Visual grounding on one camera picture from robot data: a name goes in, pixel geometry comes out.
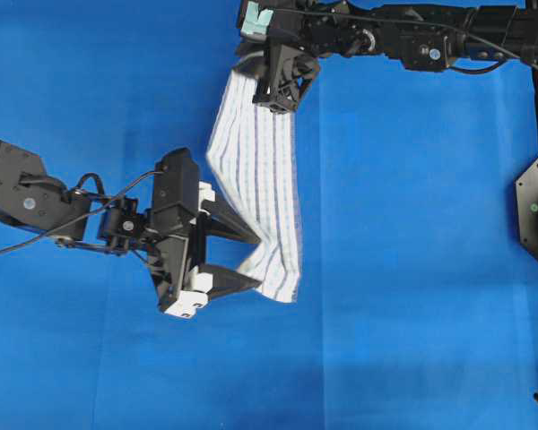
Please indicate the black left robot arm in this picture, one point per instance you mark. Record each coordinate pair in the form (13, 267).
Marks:
(80, 217)

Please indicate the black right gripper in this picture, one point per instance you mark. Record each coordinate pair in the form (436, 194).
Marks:
(271, 29)

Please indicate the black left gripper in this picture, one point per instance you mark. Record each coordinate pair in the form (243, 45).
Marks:
(180, 200)

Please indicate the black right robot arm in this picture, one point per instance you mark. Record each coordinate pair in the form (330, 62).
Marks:
(425, 37)

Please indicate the white blue striped towel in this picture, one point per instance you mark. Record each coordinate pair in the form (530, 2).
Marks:
(251, 152)

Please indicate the blue table cloth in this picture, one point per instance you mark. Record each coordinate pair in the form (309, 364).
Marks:
(417, 306)

